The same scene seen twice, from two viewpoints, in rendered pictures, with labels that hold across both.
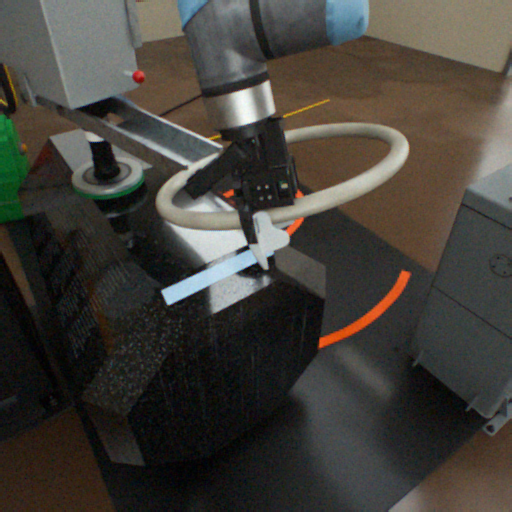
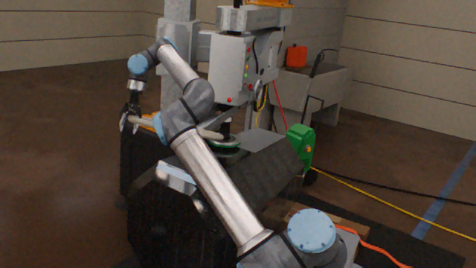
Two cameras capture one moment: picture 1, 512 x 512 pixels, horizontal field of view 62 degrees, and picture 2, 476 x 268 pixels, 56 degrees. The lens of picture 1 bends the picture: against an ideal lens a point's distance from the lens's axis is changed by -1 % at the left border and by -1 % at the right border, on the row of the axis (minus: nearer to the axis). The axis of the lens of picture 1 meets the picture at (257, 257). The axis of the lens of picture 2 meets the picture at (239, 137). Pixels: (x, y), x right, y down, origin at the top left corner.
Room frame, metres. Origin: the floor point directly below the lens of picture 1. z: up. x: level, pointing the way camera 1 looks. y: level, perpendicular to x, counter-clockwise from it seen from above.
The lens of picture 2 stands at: (0.31, -2.13, 1.88)
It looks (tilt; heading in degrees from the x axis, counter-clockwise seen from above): 20 degrees down; 69
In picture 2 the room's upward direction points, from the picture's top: 6 degrees clockwise
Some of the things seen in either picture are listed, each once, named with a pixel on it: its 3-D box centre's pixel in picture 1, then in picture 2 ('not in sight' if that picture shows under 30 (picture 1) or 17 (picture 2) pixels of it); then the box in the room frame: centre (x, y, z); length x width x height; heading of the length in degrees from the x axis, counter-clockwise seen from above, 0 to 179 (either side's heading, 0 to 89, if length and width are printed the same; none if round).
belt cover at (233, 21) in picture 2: not in sight; (254, 18); (1.42, 0.73, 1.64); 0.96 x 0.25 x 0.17; 50
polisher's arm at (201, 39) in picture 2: not in sight; (205, 45); (1.19, 1.11, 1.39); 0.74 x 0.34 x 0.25; 161
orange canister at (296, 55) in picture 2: not in sight; (298, 55); (3.06, 3.23, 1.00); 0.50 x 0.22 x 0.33; 36
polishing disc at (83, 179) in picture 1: (107, 174); (224, 138); (1.19, 0.47, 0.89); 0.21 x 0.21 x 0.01
